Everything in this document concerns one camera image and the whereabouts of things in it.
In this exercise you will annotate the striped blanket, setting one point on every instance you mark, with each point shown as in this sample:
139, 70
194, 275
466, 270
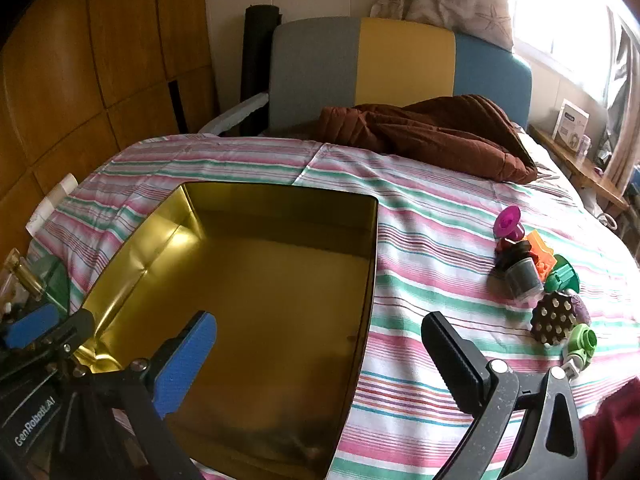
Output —
440, 270

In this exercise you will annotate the gold tin box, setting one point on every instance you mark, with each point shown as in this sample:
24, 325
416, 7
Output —
260, 280

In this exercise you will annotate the wooden shelf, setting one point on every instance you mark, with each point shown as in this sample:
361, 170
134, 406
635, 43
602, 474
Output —
575, 167

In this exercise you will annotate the wooden wardrobe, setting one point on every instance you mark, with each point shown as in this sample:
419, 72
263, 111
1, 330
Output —
100, 60

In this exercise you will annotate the grey toy cup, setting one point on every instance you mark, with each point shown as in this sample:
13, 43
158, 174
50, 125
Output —
522, 282

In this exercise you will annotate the window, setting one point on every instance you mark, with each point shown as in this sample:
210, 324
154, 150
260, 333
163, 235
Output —
560, 20

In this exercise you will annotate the white quilt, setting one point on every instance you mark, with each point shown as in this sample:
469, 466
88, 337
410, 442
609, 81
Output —
545, 160

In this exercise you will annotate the purple small package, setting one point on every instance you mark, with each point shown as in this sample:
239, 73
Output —
582, 142

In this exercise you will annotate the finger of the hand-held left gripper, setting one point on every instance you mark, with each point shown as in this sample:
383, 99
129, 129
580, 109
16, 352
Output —
35, 327

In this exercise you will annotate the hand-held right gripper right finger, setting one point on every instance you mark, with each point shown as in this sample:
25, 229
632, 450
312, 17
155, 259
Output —
462, 365

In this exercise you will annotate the gold metal cylinder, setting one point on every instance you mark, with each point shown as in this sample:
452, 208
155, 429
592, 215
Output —
30, 280

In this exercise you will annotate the orange toy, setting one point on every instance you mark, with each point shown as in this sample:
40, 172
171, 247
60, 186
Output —
540, 250

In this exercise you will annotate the white cardboard box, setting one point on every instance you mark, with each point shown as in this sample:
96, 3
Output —
570, 125

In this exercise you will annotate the grey yellow blue headboard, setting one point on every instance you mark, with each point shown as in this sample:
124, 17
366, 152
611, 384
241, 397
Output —
400, 60

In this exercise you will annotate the white padded rail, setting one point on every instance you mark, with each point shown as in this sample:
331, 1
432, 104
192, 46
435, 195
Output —
235, 112

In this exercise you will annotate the purple textured ball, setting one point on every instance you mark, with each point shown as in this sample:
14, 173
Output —
582, 310

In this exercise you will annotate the magenta toy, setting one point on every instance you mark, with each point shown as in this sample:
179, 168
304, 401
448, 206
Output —
507, 221

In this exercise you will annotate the black rolled mat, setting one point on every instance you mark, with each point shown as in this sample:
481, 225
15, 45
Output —
257, 50

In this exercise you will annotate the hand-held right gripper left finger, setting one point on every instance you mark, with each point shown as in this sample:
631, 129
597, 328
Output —
185, 360

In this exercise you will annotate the white plastic piece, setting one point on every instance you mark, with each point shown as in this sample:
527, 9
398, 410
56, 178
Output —
52, 200

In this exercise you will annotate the brown studded disc toy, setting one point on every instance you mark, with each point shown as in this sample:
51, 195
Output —
552, 317

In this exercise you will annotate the green translucent plastic piece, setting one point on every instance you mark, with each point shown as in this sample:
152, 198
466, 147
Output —
57, 285

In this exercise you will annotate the brown quilt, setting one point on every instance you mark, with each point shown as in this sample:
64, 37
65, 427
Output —
440, 140

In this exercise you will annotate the dark red toy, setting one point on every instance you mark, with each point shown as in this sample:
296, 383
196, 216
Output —
515, 252

